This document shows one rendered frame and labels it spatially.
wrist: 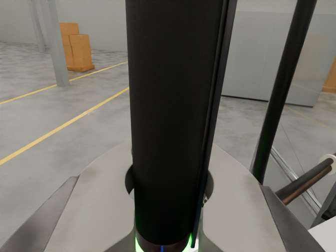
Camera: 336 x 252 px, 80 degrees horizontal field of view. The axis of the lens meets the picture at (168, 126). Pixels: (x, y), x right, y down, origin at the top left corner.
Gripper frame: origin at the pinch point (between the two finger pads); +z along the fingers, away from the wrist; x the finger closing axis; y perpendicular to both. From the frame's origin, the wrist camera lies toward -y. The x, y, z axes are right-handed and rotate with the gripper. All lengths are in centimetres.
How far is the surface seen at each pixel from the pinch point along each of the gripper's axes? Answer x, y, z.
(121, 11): -303, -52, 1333
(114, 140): -86, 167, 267
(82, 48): -318, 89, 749
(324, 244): 37, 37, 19
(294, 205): 70, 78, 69
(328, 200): 55, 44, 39
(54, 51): -306, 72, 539
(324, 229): 39, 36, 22
